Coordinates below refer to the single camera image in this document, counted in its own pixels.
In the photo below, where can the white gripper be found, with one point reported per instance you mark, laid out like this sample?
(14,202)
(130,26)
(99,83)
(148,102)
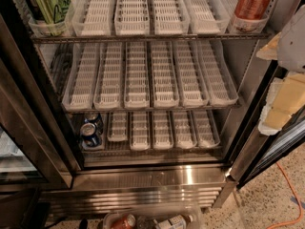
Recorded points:
(293,43)

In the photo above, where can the red coke can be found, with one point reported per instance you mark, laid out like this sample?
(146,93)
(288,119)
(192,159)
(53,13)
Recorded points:
(251,9)

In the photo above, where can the shelf tray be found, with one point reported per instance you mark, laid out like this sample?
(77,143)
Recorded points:
(101,146)
(93,17)
(136,93)
(162,133)
(80,88)
(216,74)
(183,129)
(207,16)
(192,89)
(237,25)
(206,131)
(47,26)
(165,92)
(132,17)
(170,17)
(117,127)
(109,81)
(140,133)

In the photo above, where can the top shelf rightmost tray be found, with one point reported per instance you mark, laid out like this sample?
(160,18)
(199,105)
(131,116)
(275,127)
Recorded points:
(237,25)

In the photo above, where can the fridge glass door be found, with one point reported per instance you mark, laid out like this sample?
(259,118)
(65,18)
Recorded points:
(262,151)

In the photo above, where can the stainless steel fridge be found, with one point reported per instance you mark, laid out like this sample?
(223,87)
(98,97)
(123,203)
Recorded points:
(149,106)

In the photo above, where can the bottom shelf leftmost tray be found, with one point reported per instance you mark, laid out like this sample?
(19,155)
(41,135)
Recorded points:
(101,146)

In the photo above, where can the blue can rear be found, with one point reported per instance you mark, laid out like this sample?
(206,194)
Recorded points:
(96,119)

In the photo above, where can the blue can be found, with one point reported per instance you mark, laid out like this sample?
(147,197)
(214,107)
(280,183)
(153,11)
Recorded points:
(89,135)
(96,119)

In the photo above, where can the blue can front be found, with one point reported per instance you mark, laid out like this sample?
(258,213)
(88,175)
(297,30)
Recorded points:
(89,135)

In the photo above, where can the red can in bin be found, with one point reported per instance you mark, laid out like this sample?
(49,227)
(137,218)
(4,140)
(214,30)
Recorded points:
(126,222)

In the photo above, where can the top shelf leftmost tray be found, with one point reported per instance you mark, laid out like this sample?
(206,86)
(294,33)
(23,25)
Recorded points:
(47,26)

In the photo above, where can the green drink can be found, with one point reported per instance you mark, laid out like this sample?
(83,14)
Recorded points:
(50,4)

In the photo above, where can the clear plastic bin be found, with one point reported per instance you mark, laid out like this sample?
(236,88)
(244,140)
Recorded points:
(146,215)

